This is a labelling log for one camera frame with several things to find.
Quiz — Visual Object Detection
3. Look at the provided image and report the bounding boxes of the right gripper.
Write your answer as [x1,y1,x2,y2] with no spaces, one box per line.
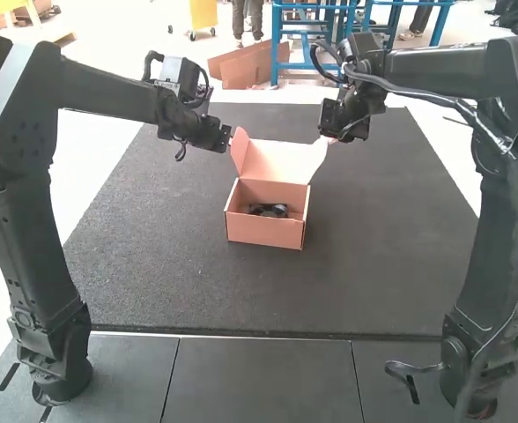
[318,97,371,145]

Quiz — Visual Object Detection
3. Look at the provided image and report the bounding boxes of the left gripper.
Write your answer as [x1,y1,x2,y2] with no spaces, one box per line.
[183,113,233,155]

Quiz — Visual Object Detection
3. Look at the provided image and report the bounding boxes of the blue metal frame table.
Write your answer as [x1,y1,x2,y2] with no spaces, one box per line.
[270,0,362,85]
[351,0,456,55]

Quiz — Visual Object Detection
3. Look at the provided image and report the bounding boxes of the person's legs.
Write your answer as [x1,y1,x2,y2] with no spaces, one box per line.
[231,0,265,48]
[397,0,435,41]

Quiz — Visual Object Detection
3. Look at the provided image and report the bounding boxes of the dark base panel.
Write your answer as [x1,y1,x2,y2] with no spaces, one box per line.
[350,340,518,423]
[0,333,181,423]
[161,337,366,423]

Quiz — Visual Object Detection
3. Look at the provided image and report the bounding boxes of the black mat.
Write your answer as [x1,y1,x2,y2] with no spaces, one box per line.
[63,101,484,341]

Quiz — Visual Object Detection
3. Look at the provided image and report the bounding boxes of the brown cardboard sheet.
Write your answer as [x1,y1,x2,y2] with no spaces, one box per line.
[206,38,272,83]
[218,40,292,91]

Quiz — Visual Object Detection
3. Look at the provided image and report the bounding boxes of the yellow wheeled cabinet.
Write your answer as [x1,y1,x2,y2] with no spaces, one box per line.
[167,0,219,42]

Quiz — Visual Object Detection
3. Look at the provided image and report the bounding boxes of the cardboard box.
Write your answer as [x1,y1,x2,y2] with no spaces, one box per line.
[223,126,331,252]

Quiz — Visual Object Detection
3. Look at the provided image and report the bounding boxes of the black square fan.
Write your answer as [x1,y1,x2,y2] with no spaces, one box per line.
[246,201,292,219]

